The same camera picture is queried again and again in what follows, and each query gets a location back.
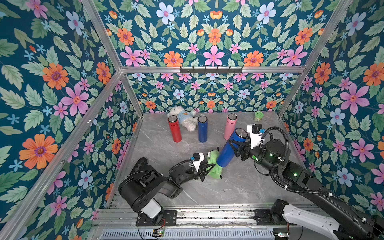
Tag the dark blue thermos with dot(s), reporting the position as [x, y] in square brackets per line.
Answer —
[203, 128]

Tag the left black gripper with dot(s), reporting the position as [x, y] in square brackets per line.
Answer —
[200, 172]

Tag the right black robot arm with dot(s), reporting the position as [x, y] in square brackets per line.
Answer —
[270, 150]

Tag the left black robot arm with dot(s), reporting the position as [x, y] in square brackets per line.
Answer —
[144, 182]

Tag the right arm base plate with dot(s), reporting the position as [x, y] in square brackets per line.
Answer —
[267, 217]

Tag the white teddy bear plush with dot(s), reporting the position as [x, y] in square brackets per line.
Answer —
[186, 119]

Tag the red thermos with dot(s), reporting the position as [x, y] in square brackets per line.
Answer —
[175, 128]

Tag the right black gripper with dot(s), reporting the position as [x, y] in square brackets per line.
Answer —
[245, 149]

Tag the small green toy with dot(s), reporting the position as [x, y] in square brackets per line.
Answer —
[258, 116]

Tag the green microfiber cloth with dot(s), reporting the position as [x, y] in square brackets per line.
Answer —
[215, 171]

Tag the pink thermos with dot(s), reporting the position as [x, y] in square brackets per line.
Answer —
[230, 125]

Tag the black wall hook rail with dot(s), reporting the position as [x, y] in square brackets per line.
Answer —
[210, 70]

